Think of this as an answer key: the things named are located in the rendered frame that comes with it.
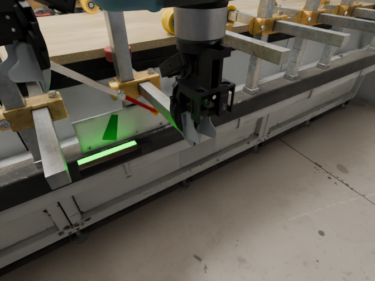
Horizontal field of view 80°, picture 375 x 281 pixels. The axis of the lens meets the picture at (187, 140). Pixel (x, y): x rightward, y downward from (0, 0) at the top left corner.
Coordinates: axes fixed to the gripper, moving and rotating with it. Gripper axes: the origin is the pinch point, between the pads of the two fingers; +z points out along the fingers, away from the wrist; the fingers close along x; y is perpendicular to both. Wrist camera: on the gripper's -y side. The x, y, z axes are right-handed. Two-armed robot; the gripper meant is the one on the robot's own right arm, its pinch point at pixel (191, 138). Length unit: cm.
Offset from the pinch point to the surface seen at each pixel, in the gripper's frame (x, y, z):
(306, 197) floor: 86, -3, 82
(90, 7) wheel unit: 9, -109, -13
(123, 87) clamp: -5.7, -23.3, -4.2
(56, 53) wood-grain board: -17, -47, -9
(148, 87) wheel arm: -0.3, -19.5, -4.1
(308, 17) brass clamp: 67, -23, -13
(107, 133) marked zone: -12.3, -23.6, 7.9
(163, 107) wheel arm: -1.5, -9.1, -3.5
